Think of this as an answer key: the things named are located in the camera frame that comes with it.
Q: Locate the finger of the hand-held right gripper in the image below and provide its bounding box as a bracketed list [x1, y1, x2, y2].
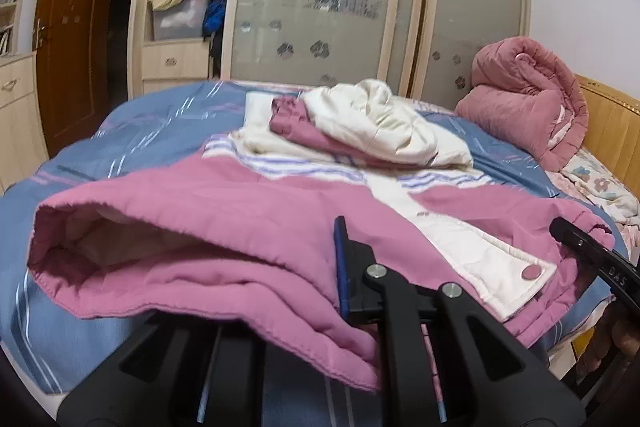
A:
[550, 217, 640, 303]

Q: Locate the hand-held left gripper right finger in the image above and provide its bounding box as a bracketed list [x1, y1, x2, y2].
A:
[334, 216, 586, 427]

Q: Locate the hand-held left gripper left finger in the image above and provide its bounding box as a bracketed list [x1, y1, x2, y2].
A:
[56, 314, 266, 427]

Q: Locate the pink and cream hooded jacket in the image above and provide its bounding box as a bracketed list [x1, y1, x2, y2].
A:
[27, 78, 616, 393]

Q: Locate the person's right hand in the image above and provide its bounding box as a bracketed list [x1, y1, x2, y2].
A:
[575, 302, 640, 383]

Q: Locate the floral print blanket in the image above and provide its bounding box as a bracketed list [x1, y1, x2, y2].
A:
[545, 147, 640, 225]

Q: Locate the wooden headboard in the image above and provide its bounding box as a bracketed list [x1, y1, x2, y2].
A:
[572, 74, 640, 198]

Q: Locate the pink rolled quilt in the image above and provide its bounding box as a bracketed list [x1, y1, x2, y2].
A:
[455, 36, 591, 172]

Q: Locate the beige wardrobe drawer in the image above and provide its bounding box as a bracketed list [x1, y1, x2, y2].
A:
[142, 77, 211, 95]
[142, 39, 211, 80]

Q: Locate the blue striped bed sheet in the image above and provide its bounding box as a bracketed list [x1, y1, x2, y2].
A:
[0, 79, 628, 427]

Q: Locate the blue garment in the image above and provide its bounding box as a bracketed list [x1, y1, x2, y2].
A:
[202, 0, 226, 35]

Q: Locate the translucent storage box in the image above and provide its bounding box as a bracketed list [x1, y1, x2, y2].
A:
[152, 0, 208, 40]

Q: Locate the light wooden cabinet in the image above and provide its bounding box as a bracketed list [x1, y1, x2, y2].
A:
[0, 52, 48, 192]

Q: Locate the beige wardrobe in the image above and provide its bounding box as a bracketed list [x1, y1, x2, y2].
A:
[127, 0, 531, 108]

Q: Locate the brown wooden door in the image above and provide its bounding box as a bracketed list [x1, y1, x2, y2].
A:
[35, 0, 118, 158]

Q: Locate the bookshelf with books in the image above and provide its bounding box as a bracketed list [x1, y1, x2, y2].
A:
[0, 0, 28, 58]

